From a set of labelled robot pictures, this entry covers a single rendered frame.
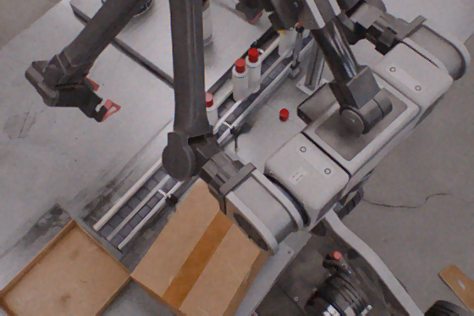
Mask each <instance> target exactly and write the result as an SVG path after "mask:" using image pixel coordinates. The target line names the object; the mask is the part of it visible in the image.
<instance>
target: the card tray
mask: <svg viewBox="0 0 474 316"><path fill-rule="evenodd" d="M131 274H132V273H131V272H130V271H129V270H127V269H126V268H125V267H124V266H123V264H122V263H120V262H119V261H118V260H117V259H116V258H115V257H114V256H113V255H112V254H110V253H109V252H108V251H107V249H106V248H104V247H103V246H102V245H101V244H100V243H99V242H98V241H96V240H95V239H94V238H93V236H91V235H89V234H88V233H87V232H86V231H85V229H84V228H83V227H80V226H79V225H78V224H77V222H76V221H75V220H73V219H72V220H71V221H69V222H68V223H67V225H66V226H65V227H64V228H63V229H62V230H60V231H59V232H58V233H57V234H56V235H55V237H54V238H53V239H52V240H51V241H49V242H48V243H47V244H46V245H45V246H44V247H43V248H42V249H41V250H40V251H39V252H38V253H37V254H36V255H35V256H34V257H33V258H32V259H31V260H30V261H29V262H28V263H27V264H26V265H25V266H24V267H23V268H22V269H21V270H20V271H19V272H18V273H17V274H16V275H15V277H13V279H11V280H10V281H9V282H8V283H7V284H6V285H5V286H4V287H3V288H2V289H1V290H0V309H1V311H2V312H3V314H4V315H5V316H100V315H101V314H102V312H103V311H104V310H105V309H106V308H107V306H108V304H109V303H111V302H112V301H113V300H114V299H115V298H116V296H117V295H118V294H119V293H120V292H121V291H122V290H123V289H124V288H125V287H126V286H127V285H128V283H129V282H130V280H132V278H131Z"/></svg>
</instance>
